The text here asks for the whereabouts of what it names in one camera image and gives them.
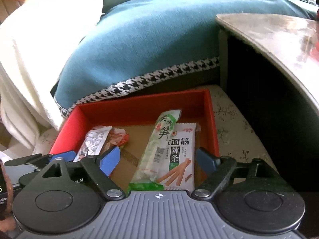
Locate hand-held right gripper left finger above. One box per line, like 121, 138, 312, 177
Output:
41, 146, 125, 201

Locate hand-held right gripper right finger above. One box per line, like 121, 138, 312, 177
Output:
192, 147, 280, 201

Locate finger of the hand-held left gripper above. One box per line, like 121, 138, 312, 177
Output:
4, 151, 77, 167
18, 168, 41, 187

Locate orange snack packet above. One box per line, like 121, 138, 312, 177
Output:
73, 126, 114, 163

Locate white snack packet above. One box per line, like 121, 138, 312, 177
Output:
156, 123, 197, 193

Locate long green snack packet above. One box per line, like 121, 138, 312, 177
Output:
127, 109, 182, 195

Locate red cardboard box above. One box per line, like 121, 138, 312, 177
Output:
49, 88, 220, 193

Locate person's left forearm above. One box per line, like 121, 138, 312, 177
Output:
0, 163, 18, 239

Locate red snack packet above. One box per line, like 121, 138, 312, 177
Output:
110, 127, 130, 148

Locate white blanket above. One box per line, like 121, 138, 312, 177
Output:
0, 0, 104, 153

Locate teal sofa cover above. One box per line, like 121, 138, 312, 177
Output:
51, 0, 319, 119

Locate dark side table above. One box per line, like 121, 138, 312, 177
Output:
216, 12, 319, 195

